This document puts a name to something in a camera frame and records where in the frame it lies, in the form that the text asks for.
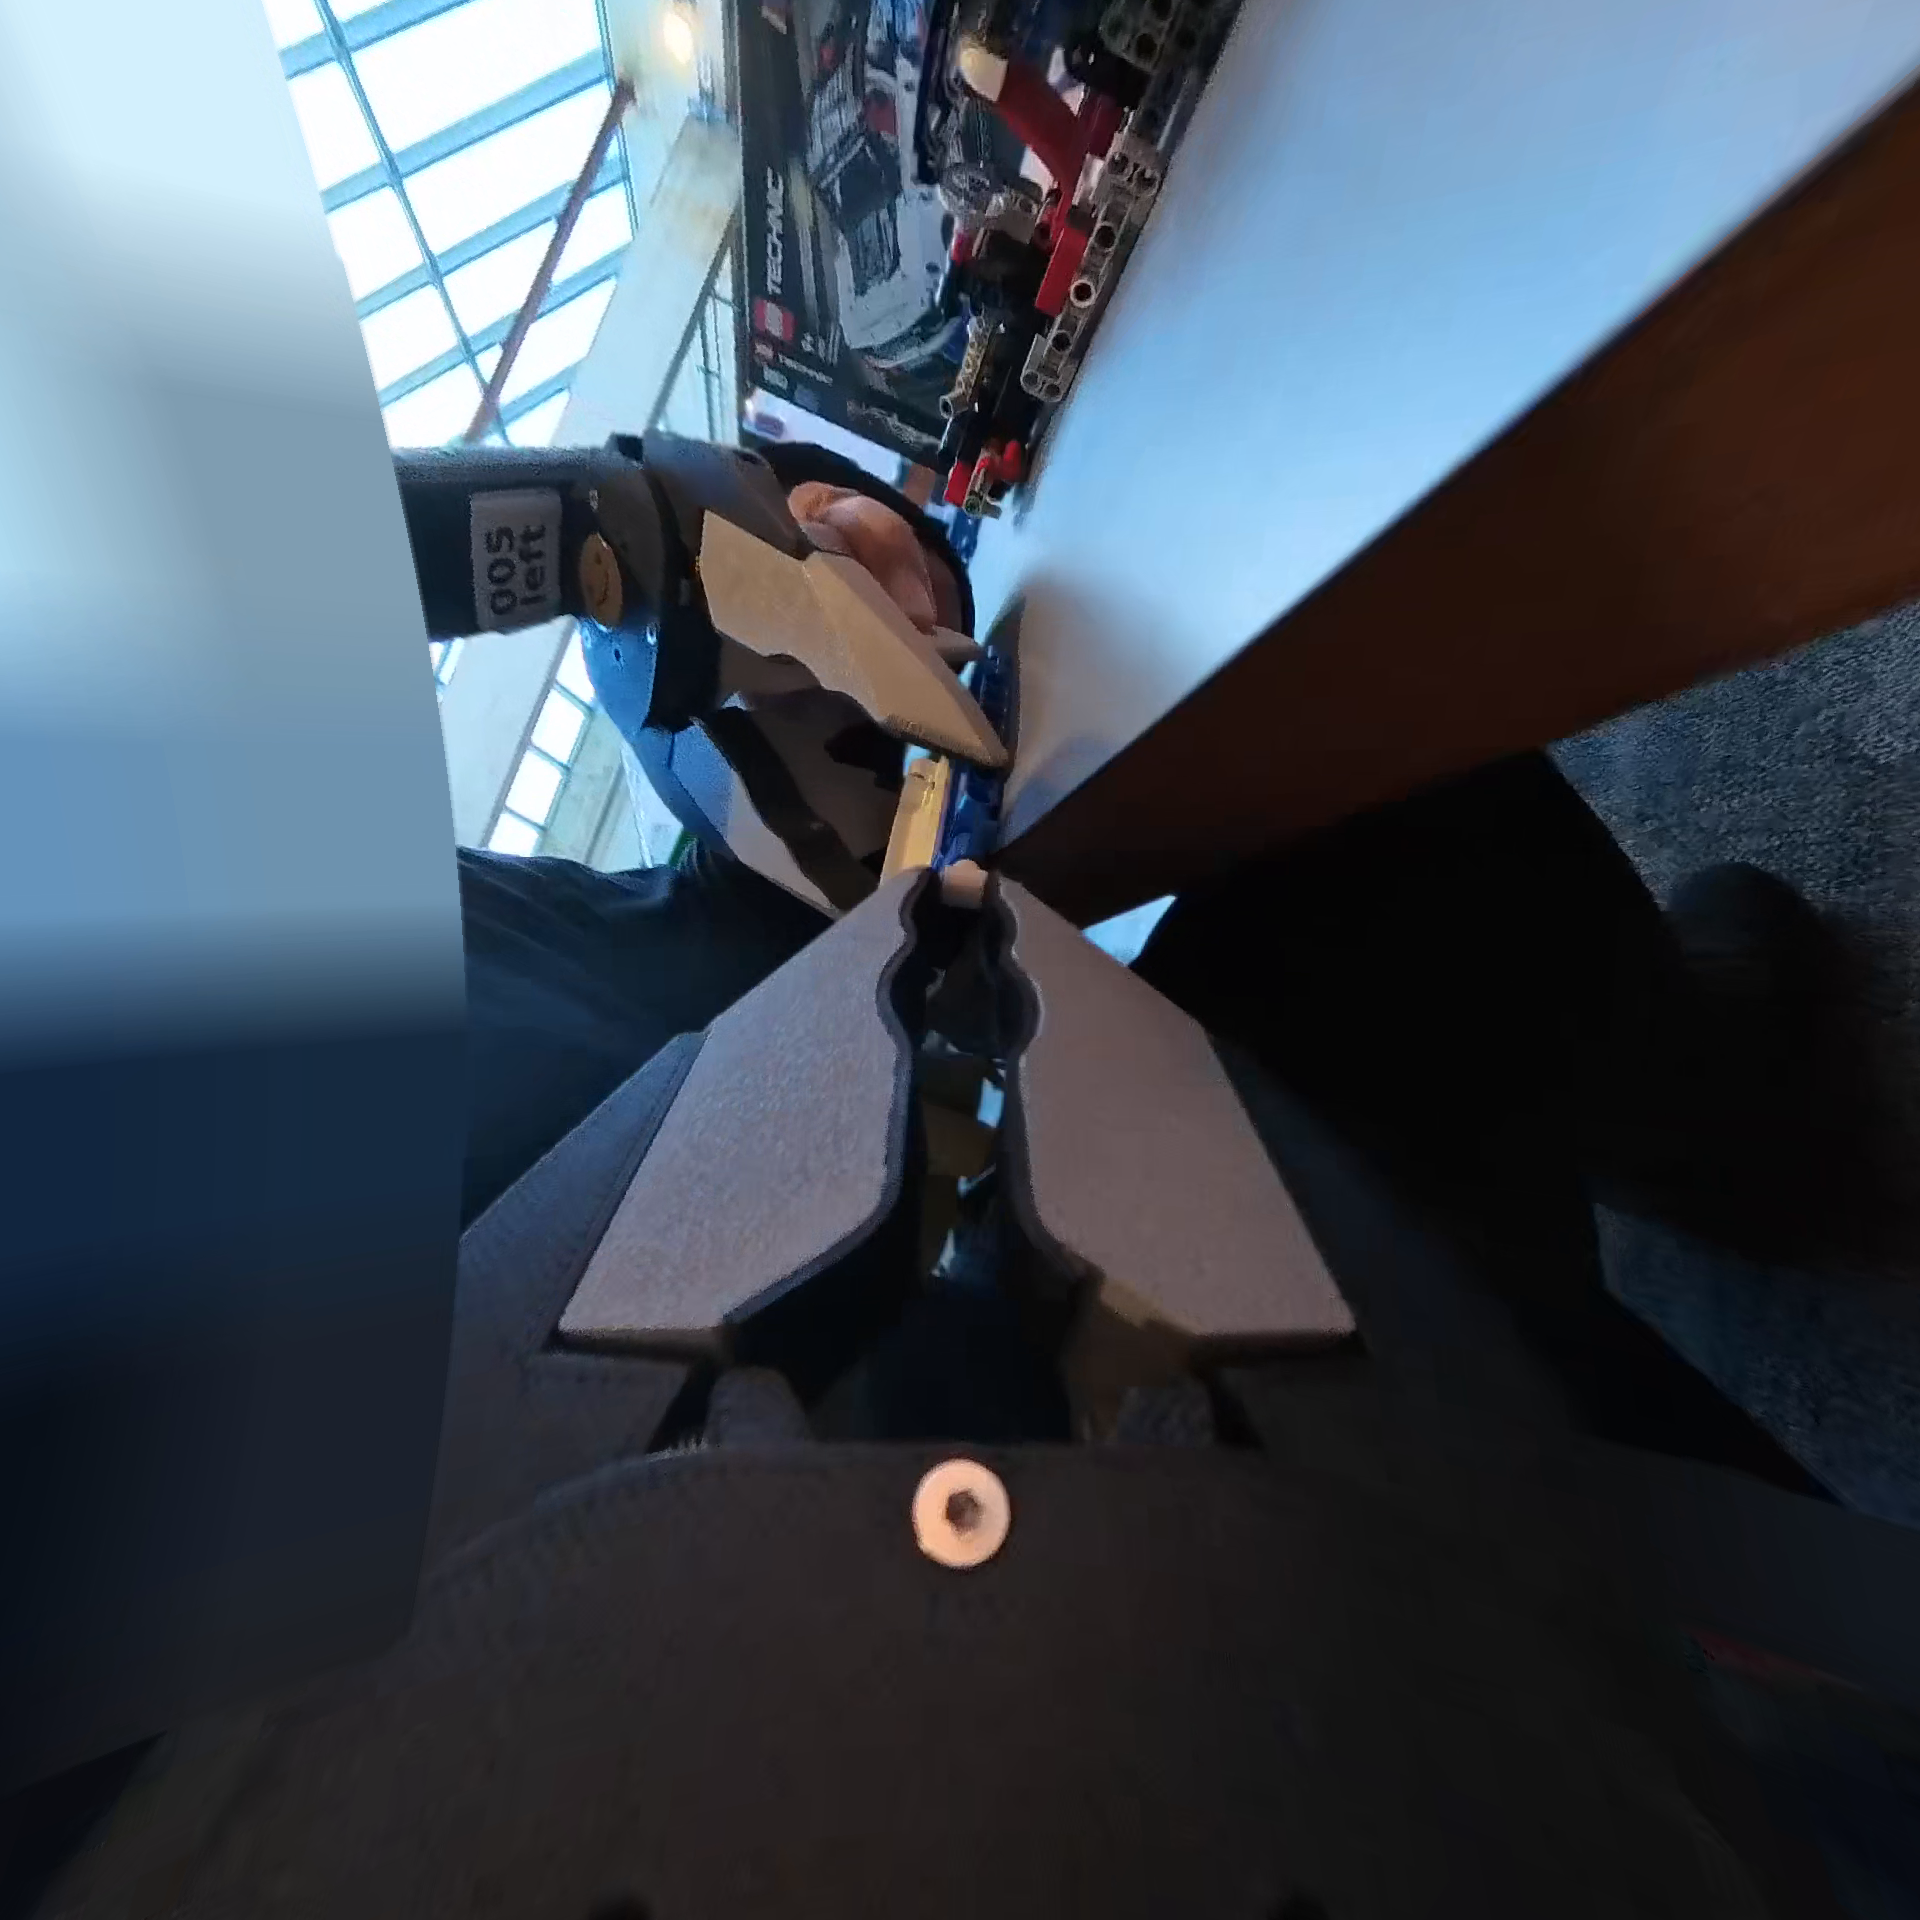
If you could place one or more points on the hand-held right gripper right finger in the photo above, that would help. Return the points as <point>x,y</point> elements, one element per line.
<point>1156,1153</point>

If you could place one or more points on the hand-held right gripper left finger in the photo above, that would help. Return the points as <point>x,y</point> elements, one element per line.
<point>752,1153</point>

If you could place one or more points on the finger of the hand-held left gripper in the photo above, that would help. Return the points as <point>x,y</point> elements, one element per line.
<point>842,638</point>

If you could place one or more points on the blue beige toy brick assembly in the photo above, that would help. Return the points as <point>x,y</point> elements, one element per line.
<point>920,803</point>

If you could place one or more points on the white desk with wooden edge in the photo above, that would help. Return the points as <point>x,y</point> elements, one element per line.
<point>1426,376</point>

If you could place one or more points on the person's left hand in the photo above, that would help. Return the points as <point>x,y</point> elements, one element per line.
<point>870,550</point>

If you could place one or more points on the person's dark jacket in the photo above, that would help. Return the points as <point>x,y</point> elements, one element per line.
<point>600,977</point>

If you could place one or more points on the black toy car set box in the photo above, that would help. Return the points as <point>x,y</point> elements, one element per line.
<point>818,269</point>

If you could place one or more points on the red grey toy brick chassis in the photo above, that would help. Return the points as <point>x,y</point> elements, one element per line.
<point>1078,226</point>

